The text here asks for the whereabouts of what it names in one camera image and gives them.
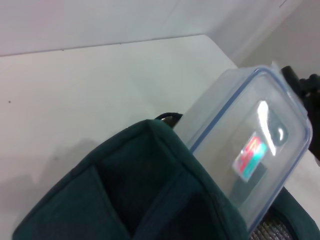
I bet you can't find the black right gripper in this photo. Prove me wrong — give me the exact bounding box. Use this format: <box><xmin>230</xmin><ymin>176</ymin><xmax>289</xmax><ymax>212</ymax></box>
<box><xmin>281</xmin><ymin>65</ymin><xmax>320</xmax><ymax>161</ymax></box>

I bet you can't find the dark teal fabric lunch bag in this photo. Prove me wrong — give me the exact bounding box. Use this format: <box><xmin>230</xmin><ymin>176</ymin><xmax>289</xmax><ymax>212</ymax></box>
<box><xmin>12</xmin><ymin>112</ymin><xmax>320</xmax><ymax>240</ymax></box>

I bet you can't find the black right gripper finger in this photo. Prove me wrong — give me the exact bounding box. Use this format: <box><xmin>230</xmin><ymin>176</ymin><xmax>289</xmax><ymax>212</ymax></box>
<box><xmin>231</xmin><ymin>161</ymin><xmax>270</xmax><ymax>204</ymax></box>

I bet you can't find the clear container with blue-rimmed lid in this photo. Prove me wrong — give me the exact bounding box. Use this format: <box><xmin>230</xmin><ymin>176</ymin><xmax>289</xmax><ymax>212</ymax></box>
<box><xmin>174</xmin><ymin>65</ymin><xmax>314</xmax><ymax>232</ymax></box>

